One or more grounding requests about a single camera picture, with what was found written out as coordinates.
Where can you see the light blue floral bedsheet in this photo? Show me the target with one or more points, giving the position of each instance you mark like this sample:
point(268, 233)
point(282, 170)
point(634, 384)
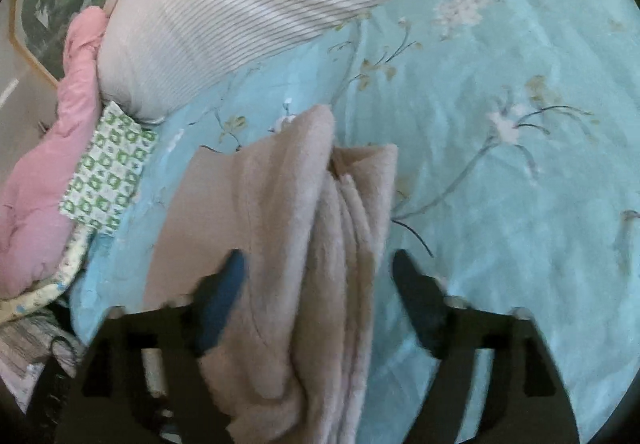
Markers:
point(517, 127)

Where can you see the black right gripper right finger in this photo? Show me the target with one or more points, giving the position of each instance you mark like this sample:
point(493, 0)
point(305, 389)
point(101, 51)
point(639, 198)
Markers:
point(526, 401)

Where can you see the beige knit sweater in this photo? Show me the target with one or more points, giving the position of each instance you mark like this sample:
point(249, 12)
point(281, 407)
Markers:
point(311, 219)

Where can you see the yellow floral cloth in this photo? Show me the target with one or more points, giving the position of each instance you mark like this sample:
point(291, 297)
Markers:
point(45, 292)

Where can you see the plaid grey cloth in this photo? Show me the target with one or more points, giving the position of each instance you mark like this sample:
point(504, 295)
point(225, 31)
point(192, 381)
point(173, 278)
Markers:
point(26, 345)

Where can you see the green white patterned pillow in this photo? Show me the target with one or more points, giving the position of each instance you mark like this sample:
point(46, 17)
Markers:
point(109, 171)

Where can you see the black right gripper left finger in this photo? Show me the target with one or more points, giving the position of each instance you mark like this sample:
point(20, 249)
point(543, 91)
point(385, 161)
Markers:
point(141, 374)

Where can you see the pink quilted blanket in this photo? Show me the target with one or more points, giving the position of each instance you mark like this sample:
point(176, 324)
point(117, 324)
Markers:
point(33, 232)

